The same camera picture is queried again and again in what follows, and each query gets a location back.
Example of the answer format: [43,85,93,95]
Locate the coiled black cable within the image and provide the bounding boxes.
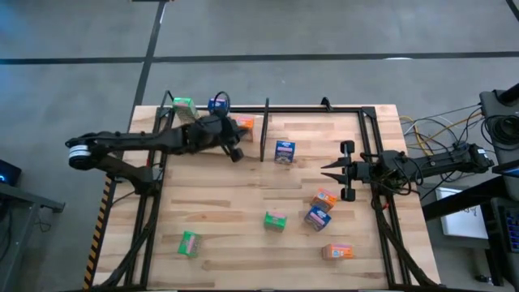
[483,114,519,147]

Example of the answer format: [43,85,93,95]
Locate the grey metal side table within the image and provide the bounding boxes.
[0,182,66,292]

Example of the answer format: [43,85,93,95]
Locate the green Apple Jacks cereal box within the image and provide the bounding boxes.
[263,210,288,234]
[172,97,199,125]
[177,230,203,259]

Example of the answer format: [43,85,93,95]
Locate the black left wrist camera cable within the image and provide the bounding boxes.
[211,91,233,119]

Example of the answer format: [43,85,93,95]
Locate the black backlit keyboard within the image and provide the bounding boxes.
[500,204,519,252]

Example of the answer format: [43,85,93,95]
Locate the grey side cart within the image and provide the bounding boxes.
[479,83,519,171]

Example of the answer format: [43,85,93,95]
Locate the black desk beam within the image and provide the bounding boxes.
[421,174,519,222]

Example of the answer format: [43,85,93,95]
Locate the white board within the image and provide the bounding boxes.
[435,187,490,240]

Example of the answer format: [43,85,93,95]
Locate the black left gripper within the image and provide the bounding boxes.
[190,114,251,164]

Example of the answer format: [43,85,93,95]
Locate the orange Mini-Wheats cereal box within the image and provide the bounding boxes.
[310,187,339,213]
[321,243,354,261]
[236,116,255,142]

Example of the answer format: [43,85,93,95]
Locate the black shelf divider bar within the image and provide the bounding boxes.
[259,97,270,163]

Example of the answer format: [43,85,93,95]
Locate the long black floor tape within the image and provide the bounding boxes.
[0,50,519,66]

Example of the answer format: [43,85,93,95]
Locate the blue Frosted Flakes cereal box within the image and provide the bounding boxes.
[303,205,332,232]
[273,140,296,165]
[207,97,230,117]

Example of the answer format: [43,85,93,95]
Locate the yellow cable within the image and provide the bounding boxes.
[399,111,486,157]

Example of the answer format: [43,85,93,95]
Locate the black device with light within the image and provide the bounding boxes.
[0,158,24,187]

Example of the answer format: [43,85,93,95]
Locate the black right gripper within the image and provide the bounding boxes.
[320,140,380,203]

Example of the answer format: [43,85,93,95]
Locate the slanted black floor tape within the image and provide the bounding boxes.
[131,0,168,107]

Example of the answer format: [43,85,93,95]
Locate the black aluminium table frame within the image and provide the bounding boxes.
[95,91,439,291]

